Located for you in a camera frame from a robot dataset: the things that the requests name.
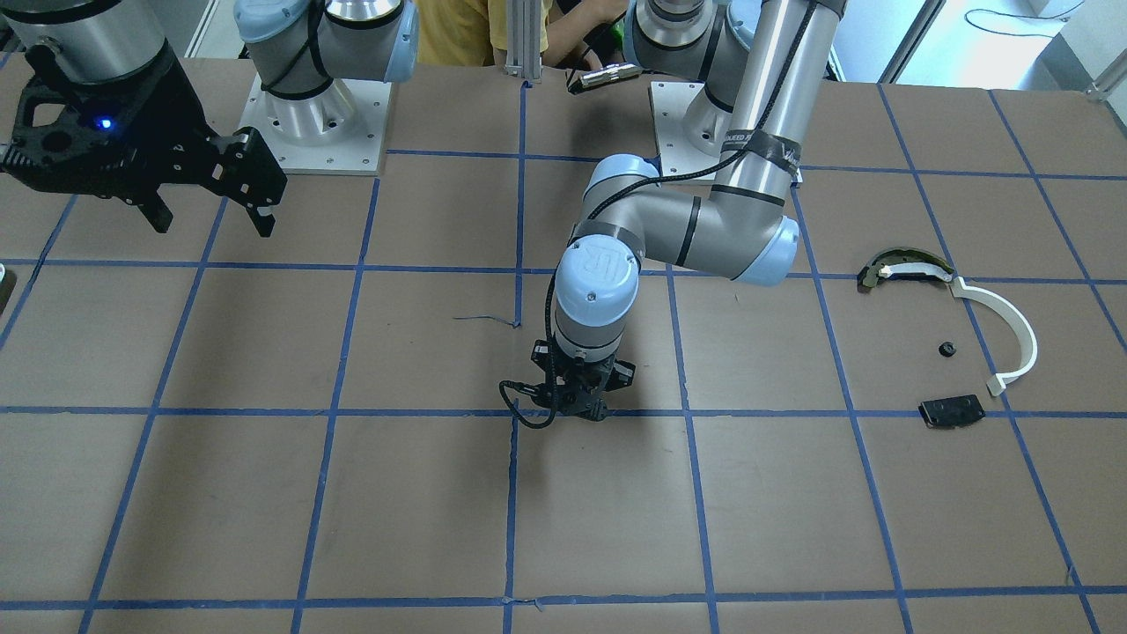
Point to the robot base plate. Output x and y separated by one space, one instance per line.
689 131
340 131

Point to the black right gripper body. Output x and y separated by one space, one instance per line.
164 107

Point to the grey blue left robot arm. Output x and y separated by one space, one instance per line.
444 215

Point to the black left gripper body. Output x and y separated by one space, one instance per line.
624 373

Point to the black rectangular plastic part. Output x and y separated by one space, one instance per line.
951 412

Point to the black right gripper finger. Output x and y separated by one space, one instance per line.
155 211
260 213

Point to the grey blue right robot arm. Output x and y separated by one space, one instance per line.
299 47

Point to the curved brake shoe part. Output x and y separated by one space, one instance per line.
904 263

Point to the aluminium frame post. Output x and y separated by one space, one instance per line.
524 20

